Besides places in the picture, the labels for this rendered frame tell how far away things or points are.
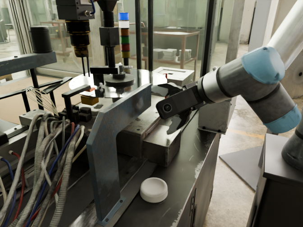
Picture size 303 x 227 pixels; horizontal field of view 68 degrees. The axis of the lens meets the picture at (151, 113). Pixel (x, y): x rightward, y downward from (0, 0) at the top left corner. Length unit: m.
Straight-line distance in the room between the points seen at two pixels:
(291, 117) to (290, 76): 1.10
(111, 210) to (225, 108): 0.51
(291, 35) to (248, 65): 0.18
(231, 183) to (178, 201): 1.26
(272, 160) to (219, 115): 0.22
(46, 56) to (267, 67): 0.64
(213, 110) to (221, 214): 0.90
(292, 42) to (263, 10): 4.48
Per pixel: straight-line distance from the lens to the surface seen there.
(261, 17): 5.11
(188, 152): 0.75
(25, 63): 0.78
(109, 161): 0.48
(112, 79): 0.76
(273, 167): 0.77
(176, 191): 0.61
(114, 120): 0.46
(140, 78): 0.80
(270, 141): 0.90
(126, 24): 1.04
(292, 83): 1.66
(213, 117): 0.85
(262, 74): 0.47
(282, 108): 0.52
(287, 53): 0.63
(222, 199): 1.69
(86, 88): 0.64
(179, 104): 0.54
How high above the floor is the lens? 1.17
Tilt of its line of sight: 25 degrees down
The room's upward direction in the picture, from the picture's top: straight up
